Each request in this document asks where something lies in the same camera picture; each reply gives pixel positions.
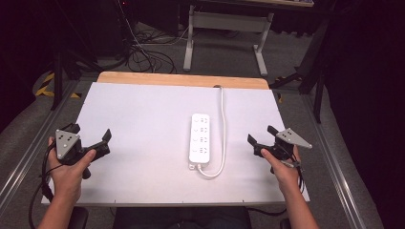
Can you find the white power strip cable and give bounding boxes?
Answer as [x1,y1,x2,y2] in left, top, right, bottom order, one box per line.
[197,84,227,179]

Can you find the white power strip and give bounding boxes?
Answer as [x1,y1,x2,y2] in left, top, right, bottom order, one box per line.
[188,113,211,171]

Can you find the yellow and black floor tape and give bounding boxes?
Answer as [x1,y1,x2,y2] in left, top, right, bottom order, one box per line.
[33,72,81,99]

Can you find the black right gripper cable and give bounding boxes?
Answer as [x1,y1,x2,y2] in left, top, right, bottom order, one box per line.
[281,149,307,196]

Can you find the aluminium floor rail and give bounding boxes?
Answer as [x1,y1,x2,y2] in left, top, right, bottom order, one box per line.
[300,94,367,229]
[0,79,80,209]

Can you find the person's right hand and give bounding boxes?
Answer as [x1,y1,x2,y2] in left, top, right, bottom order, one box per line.
[260,145,303,193]

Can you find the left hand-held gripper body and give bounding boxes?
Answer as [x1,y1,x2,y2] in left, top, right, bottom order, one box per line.
[54,128,112,180]

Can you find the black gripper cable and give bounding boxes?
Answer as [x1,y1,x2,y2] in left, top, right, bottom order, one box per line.
[28,142,66,229]
[281,149,307,196]

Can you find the white table board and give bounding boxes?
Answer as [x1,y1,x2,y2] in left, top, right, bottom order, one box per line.
[41,81,310,205]

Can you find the black chair armrest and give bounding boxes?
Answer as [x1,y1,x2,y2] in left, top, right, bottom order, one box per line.
[66,206,90,229]

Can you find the black metal stand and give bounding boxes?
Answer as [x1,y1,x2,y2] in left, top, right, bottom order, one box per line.
[269,15,330,124]
[51,0,104,112]

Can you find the tangle of black floor cables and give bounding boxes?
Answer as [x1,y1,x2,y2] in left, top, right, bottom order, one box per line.
[117,0,192,74]

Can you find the desk with white metal legs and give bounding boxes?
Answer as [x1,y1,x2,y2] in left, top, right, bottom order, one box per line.
[182,0,315,77]

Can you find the person's dark trousers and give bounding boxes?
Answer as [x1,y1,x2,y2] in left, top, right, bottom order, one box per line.
[112,206,253,229]

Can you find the person's left hand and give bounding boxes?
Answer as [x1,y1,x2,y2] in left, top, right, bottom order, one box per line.
[47,136,97,200]

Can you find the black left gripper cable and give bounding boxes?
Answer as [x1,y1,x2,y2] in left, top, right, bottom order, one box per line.
[28,142,66,229]

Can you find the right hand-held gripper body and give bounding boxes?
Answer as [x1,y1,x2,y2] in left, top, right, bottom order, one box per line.
[253,127,313,162]

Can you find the black floor cable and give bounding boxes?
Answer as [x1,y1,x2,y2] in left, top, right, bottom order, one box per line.
[245,206,288,218]

